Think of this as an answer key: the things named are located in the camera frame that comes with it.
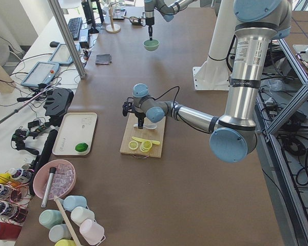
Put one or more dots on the pink bowl with ice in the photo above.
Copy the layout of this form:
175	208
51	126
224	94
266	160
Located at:
63	181

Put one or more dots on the blue pastel cup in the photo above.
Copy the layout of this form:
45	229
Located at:
73	201

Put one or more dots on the green pastel cup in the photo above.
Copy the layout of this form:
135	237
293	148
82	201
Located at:
50	218

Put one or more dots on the mint green bowl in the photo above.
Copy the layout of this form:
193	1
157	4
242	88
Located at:
151	44

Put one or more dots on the teach pendant tablet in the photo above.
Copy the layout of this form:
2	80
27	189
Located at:
61	55
41	73

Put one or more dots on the lemon slice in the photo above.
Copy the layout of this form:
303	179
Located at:
146	146
133	145

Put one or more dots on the green lime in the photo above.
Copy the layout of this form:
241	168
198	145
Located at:
81	147

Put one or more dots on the white pastel cup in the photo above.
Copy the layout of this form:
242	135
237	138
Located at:
80	214

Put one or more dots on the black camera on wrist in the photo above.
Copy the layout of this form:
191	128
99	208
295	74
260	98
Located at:
127	106

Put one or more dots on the yellow plastic knife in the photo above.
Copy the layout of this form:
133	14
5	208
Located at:
155	142

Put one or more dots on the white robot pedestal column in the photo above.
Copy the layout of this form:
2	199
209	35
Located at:
214	73

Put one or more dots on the metal muddler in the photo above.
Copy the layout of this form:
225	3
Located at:
46	195

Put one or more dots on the white serving tray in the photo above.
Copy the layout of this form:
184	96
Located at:
75	128

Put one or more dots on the wooden mug tree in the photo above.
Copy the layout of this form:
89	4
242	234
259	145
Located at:
112	27

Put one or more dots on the dark grey folded cloth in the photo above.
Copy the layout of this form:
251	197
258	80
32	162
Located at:
103	59

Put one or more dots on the black keyboard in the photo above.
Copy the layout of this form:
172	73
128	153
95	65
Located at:
74	26

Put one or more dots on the yellow lemon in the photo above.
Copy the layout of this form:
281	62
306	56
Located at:
5	178

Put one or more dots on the metal ice scoop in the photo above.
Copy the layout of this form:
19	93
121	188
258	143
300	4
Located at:
134	20

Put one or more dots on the wooden cutting board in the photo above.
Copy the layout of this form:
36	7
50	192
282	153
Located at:
156	134

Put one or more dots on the pink pastel cup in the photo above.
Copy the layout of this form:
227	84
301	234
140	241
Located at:
93	232

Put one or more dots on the aluminium frame post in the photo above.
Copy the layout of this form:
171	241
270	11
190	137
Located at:
61	22

